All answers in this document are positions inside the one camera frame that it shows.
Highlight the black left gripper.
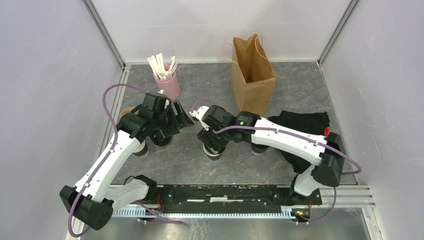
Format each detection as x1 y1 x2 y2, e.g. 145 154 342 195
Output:
153 99 194 138

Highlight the black paper coffee cup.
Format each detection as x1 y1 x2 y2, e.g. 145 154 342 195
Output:
251 143 269 155
202 144 226 161

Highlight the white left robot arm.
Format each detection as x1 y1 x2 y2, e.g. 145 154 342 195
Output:
59 91 194 230

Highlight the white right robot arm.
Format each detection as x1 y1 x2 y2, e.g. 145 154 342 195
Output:
189 105 347 204

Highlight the stack of black lids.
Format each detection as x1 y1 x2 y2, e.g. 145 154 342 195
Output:
150 131 172 147

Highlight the pink straw holder cup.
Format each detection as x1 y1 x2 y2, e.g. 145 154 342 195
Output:
153 69 181 99

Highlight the stack of paper cups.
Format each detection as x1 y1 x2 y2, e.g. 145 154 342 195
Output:
132 141 149 158

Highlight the brown cardboard cup carrier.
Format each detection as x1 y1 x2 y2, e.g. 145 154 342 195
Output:
118 106 139 120

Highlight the brown paper bag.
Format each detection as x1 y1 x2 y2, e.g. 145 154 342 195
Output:
220 33 277 117

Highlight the red small object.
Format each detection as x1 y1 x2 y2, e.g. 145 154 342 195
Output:
324 127 330 137

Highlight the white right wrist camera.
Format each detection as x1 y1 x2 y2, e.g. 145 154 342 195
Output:
189 106 210 131

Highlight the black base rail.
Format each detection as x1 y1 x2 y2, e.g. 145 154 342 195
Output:
139 184 323 214

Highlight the aluminium slotted cable duct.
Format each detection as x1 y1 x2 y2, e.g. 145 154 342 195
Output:
74 185 312 220

